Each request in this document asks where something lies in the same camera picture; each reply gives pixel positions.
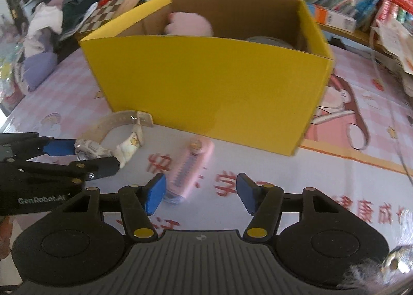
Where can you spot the white printed desk mat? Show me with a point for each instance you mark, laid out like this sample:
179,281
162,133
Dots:
322,179

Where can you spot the cream white wristwatch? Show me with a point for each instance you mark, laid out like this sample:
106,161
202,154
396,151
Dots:
127,149

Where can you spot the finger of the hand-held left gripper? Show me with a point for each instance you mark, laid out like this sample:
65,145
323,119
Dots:
100,167
61,148

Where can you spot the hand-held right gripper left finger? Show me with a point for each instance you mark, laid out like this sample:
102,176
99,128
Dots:
155,193

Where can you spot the pink checkered tablecloth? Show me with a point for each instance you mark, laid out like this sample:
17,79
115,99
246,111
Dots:
58,101

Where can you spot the red book box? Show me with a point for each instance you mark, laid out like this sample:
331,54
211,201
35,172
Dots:
398,4

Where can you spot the wooden chessboard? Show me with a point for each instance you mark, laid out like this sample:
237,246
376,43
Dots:
109,14

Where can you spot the grey purple toy car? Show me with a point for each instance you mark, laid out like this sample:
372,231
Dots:
269,42

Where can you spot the yellow cardboard box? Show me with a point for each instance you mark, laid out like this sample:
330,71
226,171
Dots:
209,88

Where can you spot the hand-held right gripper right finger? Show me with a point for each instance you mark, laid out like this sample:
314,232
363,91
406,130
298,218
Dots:
246,193

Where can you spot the pink plush toy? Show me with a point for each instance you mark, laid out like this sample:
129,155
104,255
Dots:
190,25

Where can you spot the pile of clothes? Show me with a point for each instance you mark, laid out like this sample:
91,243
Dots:
48,33

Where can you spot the stack of papers and books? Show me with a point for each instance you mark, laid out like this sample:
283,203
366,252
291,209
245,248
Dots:
397,46

